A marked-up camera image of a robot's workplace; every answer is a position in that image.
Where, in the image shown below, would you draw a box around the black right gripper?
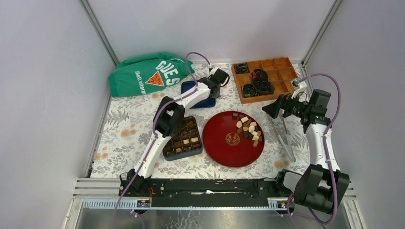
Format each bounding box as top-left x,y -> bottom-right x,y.
261,90 -> 310,119

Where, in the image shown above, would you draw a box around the blue box lid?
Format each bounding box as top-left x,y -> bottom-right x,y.
178,81 -> 216,110

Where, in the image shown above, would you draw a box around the silver metal tongs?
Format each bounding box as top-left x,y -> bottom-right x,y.
266,114 -> 296,162

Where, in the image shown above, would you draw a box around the blue chocolate box with tray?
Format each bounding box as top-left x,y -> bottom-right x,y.
162,116 -> 203,161

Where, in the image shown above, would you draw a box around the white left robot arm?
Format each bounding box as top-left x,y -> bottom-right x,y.
119,67 -> 230,197

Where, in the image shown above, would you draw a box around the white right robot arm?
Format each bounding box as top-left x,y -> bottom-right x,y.
262,89 -> 350,215

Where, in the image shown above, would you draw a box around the orange wooden divider tray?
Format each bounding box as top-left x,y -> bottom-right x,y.
231,57 -> 302,104

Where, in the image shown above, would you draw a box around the floral tablecloth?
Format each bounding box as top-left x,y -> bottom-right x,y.
91,78 -> 310,179

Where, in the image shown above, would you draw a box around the red round plate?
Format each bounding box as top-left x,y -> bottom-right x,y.
202,111 -> 265,167

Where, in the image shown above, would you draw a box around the green printed bag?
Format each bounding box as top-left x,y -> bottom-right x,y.
108,52 -> 194,97

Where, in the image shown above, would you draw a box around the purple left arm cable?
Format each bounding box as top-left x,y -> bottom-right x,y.
110,52 -> 216,229

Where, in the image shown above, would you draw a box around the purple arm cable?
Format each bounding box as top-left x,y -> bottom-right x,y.
286,73 -> 341,229
110,52 -> 216,229

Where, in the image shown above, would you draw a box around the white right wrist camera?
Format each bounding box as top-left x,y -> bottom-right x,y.
291,78 -> 307,98

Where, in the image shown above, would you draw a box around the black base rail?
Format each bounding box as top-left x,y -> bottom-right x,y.
119,178 -> 291,208

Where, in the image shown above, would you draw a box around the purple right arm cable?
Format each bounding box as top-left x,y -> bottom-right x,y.
286,73 -> 341,229

